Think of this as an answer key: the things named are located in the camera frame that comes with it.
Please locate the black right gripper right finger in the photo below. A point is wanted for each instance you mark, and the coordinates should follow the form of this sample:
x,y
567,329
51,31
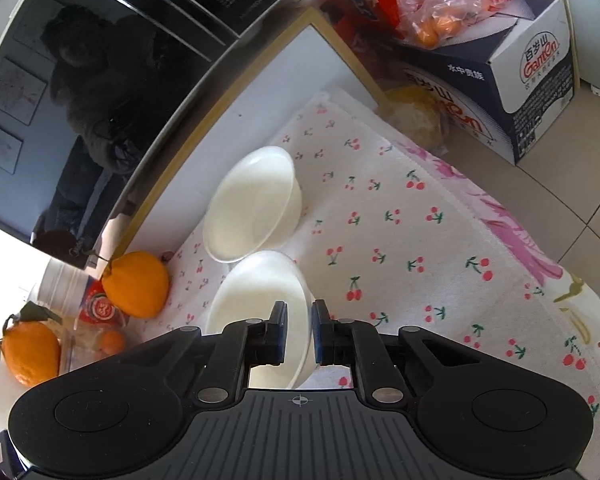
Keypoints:
x,y
424,404

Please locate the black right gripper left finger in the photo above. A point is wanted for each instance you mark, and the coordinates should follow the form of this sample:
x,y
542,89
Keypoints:
x,y
125,412

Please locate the cream bowl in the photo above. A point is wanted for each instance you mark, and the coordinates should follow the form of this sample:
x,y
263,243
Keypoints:
x,y
250,290

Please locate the white bowl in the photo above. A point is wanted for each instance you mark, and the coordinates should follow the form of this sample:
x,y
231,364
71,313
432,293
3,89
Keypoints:
x,y
256,206

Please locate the glass jar with oranges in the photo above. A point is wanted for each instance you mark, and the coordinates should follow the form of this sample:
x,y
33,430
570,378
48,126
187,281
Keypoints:
x,y
92,326

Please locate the orange on top of jar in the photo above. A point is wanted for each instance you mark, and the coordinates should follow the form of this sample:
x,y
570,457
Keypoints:
x,y
29,347

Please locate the large orange fruit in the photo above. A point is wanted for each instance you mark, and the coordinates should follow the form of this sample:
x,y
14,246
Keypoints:
x,y
138,283

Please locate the floral pink cloth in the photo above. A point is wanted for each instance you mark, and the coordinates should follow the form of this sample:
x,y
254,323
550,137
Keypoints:
x,y
466,253

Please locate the cherry pattern tablecloth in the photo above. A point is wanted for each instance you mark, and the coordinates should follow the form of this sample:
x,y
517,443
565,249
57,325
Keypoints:
x,y
350,236

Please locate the blue white Ganten carton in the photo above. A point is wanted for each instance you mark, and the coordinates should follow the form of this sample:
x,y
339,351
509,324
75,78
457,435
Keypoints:
x,y
504,81

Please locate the black microwave oven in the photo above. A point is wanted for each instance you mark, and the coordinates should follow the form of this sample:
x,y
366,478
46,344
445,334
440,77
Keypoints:
x,y
89,90

